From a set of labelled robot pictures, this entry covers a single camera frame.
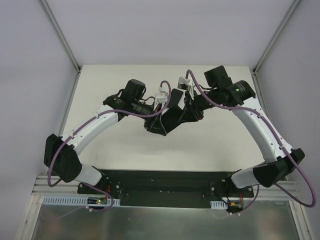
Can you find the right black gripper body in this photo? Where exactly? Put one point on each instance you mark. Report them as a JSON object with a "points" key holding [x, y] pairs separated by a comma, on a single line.
{"points": [[189, 105]]}

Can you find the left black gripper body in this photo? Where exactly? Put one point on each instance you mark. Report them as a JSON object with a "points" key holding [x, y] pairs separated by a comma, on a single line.
{"points": [[152, 119]]}

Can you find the phone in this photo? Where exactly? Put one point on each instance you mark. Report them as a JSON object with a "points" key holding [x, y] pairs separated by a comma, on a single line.
{"points": [[171, 118]]}

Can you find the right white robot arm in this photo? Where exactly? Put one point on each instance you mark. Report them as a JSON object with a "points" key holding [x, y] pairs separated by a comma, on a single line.
{"points": [[280, 158]]}

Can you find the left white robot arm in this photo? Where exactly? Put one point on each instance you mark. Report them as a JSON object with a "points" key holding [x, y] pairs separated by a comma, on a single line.
{"points": [[61, 153]]}

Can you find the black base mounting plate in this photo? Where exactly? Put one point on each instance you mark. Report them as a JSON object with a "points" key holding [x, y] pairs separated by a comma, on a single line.
{"points": [[168, 189]]}

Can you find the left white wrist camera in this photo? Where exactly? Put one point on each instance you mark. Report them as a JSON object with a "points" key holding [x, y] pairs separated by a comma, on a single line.
{"points": [[162, 97]]}

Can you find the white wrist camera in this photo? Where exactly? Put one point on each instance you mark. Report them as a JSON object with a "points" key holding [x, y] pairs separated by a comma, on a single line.
{"points": [[162, 97], [186, 85]]}

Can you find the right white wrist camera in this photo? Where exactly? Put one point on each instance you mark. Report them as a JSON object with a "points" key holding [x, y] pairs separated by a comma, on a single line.
{"points": [[186, 85]]}

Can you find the right white cable duct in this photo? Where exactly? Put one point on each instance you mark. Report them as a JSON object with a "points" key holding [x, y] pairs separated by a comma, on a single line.
{"points": [[218, 205]]}

